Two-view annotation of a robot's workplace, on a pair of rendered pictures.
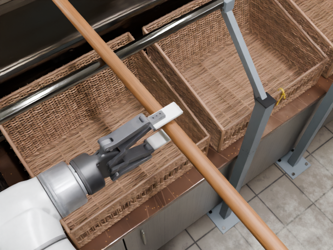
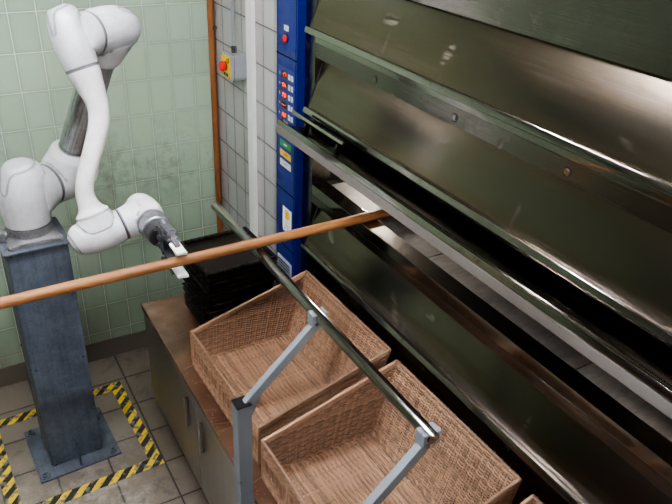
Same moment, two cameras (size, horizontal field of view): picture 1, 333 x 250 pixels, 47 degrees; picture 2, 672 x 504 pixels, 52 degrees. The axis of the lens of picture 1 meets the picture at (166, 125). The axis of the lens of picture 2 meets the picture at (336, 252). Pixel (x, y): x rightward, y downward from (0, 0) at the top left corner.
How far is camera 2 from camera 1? 1.95 m
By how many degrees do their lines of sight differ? 68
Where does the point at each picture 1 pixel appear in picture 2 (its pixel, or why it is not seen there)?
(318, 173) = not seen: outside the picture
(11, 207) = (142, 200)
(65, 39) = (354, 287)
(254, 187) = not seen: outside the picture
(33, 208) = (139, 207)
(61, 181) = (150, 214)
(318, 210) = not seen: outside the picture
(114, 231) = (199, 386)
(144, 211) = (211, 408)
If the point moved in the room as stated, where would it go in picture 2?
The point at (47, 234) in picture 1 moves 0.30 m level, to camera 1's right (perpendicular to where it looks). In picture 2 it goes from (125, 214) to (83, 263)
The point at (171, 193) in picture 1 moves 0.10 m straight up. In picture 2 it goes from (223, 429) to (222, 405)
